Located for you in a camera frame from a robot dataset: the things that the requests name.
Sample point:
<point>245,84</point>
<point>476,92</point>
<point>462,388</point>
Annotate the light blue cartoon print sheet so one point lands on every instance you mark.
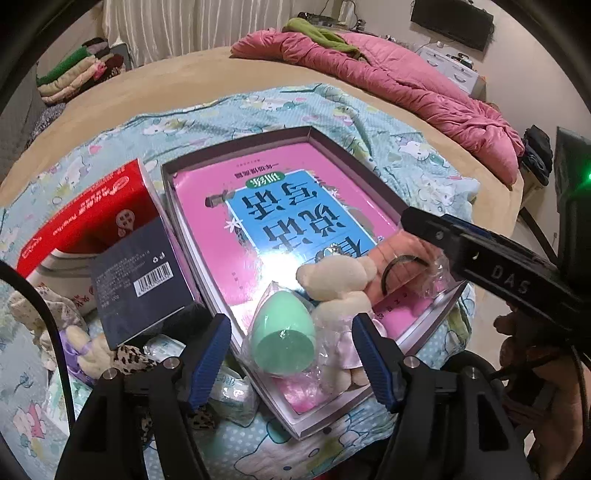
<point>417,163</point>

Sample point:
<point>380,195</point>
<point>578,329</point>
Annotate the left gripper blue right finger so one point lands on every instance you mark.
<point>381,358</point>

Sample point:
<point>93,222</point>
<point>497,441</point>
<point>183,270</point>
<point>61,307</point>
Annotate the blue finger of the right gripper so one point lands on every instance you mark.
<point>485,233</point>
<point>434,230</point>

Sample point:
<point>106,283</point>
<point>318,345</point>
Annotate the green blanket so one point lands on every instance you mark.
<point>324,37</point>

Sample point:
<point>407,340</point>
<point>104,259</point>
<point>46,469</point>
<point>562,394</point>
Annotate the black wall television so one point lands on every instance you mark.
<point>460,21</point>

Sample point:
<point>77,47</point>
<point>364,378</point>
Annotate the white drawer cabinet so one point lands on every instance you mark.
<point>464,77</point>

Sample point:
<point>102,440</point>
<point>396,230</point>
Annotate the green beauty sponge egg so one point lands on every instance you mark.
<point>282,336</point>

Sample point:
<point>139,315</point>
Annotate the grey quilted headboard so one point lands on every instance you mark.
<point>18,121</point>

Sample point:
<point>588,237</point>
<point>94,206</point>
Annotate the person right hand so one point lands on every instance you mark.
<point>543,395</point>

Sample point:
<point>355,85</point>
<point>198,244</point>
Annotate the pink quilted comforter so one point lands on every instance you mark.
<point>400,76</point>

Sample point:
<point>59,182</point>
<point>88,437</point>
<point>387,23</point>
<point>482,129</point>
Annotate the tan round bed mattress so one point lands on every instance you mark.
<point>207,75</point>

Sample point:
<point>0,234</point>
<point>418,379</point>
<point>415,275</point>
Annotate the dark floral pillow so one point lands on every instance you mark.
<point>47,117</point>

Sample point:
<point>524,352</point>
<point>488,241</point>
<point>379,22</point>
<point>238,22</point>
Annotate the leopard print scrunchie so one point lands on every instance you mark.
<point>129,359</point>

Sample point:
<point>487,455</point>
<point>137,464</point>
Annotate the green white tissue packet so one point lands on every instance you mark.
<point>232,395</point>

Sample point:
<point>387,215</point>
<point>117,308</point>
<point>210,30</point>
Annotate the cream bear purple dress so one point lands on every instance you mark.
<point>86,358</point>

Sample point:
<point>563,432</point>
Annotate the red white tissue box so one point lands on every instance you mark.
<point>59,254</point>

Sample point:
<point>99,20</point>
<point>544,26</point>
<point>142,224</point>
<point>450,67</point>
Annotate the cream teddy bear pink dress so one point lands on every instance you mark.
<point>337,285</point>

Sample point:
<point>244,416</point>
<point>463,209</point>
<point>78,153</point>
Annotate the dark navy cardboard box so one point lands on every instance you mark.
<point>140,284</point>

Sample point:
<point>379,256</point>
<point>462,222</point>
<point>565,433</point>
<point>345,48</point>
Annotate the white curtain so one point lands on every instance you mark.
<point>157,30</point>

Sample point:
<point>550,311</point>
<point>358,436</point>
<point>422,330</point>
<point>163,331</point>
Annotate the pink blue Chinese book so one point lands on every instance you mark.
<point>299,400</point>

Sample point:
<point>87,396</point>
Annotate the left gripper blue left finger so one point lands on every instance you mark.
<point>202,359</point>

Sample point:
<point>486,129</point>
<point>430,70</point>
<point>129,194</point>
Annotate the cluttered side table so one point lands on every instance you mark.
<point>342,15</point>

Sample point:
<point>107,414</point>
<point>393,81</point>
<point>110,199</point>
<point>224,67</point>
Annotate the stack of folded clothes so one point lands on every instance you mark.
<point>92,63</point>

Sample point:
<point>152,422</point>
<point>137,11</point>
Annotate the dark clothes pile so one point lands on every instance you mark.
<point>538,154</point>

